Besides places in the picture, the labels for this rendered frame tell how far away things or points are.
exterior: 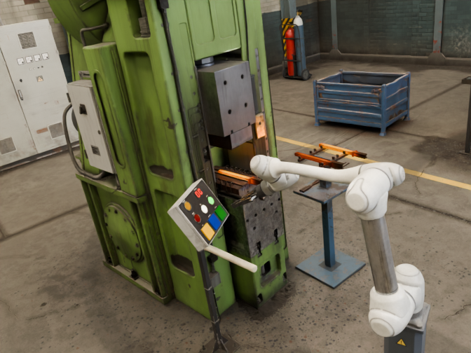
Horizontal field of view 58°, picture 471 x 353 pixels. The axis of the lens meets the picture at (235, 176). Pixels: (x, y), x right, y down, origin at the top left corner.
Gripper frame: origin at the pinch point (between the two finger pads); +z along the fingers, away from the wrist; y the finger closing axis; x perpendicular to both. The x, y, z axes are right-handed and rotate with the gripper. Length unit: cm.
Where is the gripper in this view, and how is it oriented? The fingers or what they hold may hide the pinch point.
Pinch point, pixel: (237, 204)
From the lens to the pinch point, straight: 243.8
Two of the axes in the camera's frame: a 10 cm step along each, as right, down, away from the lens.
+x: -5.9, -7.9, -1.9
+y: 3.1, -4.4, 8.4
